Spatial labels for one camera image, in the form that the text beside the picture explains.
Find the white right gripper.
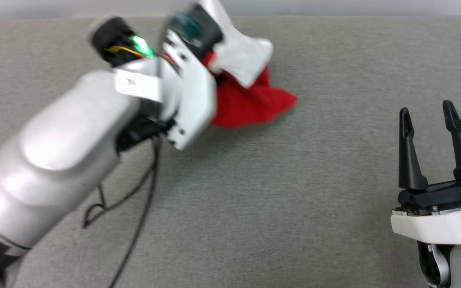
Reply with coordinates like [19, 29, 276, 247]
[390, 100, 461, 245]

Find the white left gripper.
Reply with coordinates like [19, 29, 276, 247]
[159, 29, 218, 151]

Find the red and white basketball jersey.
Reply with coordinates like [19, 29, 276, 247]
[198, 0, 298, 129]

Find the black cylindrical left gripper motor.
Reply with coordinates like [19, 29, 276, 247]
[90, 17, 156, 68]

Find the grey fabric sofa cushion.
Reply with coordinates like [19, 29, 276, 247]
[0, 15, 461, 288]

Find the teal left camera connector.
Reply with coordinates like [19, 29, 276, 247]
[172, 12, 204, 47]

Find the thin black cable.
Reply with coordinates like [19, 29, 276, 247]
[108, 135, 163, 288]
[82, 160, 160, 229]

